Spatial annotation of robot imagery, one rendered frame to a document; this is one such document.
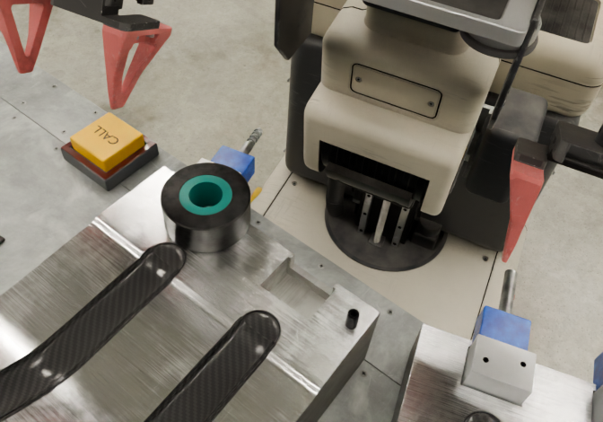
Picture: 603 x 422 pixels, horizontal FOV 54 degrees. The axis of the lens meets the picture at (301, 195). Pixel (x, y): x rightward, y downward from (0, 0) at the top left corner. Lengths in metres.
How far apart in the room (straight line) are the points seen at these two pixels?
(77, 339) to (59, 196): 0.24
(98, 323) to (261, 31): 1.92
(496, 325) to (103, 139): 0.47
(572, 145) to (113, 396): 0.37
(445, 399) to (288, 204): 0.89
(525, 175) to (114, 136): 0.49
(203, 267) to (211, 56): 1.74
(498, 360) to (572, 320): 1.19
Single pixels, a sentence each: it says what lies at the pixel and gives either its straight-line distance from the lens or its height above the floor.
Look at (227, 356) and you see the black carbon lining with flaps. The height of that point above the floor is 0.88.
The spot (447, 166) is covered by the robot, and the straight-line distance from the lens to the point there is 0.79.
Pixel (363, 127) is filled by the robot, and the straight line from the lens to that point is 0.80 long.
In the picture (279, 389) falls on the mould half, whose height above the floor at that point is 0.89.
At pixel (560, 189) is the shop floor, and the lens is 2.00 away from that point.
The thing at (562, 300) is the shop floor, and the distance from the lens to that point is 1.74.
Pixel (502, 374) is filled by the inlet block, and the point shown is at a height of 0.88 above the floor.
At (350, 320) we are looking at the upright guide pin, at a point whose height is 0.90.
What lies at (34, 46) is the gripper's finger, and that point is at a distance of 0.58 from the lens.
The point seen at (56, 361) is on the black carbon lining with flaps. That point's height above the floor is 0.88.
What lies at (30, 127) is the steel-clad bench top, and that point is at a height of 0.80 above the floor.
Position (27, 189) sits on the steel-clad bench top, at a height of 0.80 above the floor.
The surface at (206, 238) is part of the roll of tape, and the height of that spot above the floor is 0.91.
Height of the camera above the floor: 1.33
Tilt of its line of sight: 50 degrees down
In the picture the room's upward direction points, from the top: 5 degrees clockwise
